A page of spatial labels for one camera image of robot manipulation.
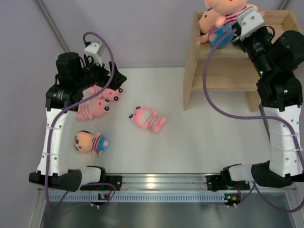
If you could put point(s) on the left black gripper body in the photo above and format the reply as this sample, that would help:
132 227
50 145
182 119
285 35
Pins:
93 75

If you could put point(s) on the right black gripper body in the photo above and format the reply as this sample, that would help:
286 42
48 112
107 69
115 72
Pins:
256 46

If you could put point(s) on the pink striped plush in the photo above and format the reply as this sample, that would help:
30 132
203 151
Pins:
92 108
108 94
147 118

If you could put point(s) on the boy doll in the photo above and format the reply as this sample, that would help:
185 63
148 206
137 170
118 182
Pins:
86 142

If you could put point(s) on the boy doll back corner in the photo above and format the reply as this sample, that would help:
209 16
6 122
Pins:
228 10

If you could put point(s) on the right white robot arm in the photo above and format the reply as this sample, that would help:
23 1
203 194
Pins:
281 98

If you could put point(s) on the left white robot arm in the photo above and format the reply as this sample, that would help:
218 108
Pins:
61 108

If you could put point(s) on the wooden two-tier shelf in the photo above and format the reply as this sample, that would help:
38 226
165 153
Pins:
230 69

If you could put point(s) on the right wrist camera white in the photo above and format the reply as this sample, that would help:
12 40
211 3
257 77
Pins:
249 21

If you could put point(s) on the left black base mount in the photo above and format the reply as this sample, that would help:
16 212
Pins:
115 180

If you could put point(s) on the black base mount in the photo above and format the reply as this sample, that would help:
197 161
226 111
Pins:
115 180
220 182

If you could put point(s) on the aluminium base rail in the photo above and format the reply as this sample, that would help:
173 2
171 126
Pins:
154 188

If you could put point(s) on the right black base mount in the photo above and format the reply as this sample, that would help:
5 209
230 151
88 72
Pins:
220 182

